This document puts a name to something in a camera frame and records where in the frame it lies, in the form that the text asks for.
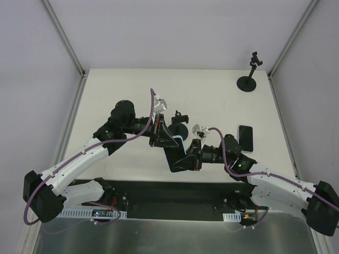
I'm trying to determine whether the black phone stand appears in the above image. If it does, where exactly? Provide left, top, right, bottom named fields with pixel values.
left=168, top=110, right=189, bottom=141

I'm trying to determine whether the phone with light blue case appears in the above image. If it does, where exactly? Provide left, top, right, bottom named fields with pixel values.
left=164, top=135, right=186, bottom=173

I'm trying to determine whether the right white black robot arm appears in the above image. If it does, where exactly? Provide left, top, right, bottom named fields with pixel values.
left=165, top=134, right=338, bottom=237

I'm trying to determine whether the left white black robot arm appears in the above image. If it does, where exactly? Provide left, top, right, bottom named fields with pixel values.
left=23, top=96, right=179, bottom=225

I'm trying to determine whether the phone with lilac case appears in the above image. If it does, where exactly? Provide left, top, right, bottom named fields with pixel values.
left=238, top=125, right=254, bottom=153

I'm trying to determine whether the black phone stand far corner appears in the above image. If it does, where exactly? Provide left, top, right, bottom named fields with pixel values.
left=236, top=51, right=263, bottom=93

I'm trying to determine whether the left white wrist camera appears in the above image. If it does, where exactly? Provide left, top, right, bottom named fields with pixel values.
left=154, top=95, right=167, bottom=114

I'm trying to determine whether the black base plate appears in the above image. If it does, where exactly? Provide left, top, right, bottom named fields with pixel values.
left=98, top=178, right=265, bottom=221

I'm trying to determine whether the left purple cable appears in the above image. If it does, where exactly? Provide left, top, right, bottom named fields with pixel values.
left=23, top=88, right=159, bottom=226

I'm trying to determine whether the right white cable duct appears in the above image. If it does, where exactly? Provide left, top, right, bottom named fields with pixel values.
left=222, top=212, right=242, bottom=223

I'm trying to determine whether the white cable duct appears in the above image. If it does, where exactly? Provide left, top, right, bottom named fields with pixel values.
left=57, top=208, right=127, bottom=220
left=222, top=212, right=242, bottom=223

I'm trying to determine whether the left aluminium frame rail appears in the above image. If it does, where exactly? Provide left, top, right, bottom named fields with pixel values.
left=54, top=72, right=87, bottom=164

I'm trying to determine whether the aluminium frame rail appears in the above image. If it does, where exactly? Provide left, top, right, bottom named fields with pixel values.
left=267, top=76, right=300, bottom=179
left=54, top=72, right=87, bottom=164

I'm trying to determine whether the right aluminium frame rail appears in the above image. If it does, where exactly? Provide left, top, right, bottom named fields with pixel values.
left=267, top=76, right=300, bottom=179

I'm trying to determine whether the left white cable duct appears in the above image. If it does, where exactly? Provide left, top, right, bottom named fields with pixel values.
left=57, top=208, right=127, bottom=220

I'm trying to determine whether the left aluminium frame post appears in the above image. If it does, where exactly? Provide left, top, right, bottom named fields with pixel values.
left=40, top=0, right=86, bottom=78

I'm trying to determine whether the aluminium frame post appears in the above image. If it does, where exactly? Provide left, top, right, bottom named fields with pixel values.
left=267, top=0, right=321, bottom=80
left=40, top=0, right=86, bottom=78

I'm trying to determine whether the right aluminium frame post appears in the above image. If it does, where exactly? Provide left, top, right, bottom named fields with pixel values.
left=267, top=0, right=321, bottom=80

